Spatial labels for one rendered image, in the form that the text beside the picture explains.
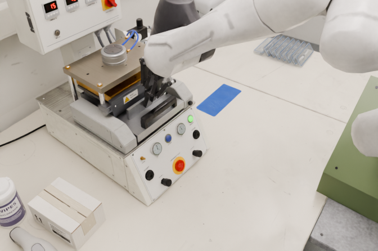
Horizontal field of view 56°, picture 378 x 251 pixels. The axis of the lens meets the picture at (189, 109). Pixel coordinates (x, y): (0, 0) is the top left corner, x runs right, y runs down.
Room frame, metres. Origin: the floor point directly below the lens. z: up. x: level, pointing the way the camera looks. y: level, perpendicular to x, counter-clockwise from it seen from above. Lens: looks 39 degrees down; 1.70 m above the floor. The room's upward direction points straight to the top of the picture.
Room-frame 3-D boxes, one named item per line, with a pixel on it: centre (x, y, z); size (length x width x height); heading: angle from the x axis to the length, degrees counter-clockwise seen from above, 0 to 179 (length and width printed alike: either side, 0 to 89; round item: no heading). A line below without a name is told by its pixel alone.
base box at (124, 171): (0.99, 0.22, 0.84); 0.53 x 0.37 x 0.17; 51
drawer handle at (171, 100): (0.86, 0.09, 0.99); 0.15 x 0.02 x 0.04; 141
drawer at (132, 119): (0.95, 0.20, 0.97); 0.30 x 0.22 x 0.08; 51
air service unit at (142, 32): (1.23, 0.20, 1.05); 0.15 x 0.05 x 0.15; 141
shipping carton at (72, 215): (0.62, 0.36, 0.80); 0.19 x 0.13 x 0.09; 55
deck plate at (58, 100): (1.00, 0.26, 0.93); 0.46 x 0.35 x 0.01; 51
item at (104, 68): (1.01, 0.25, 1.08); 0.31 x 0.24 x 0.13; 141
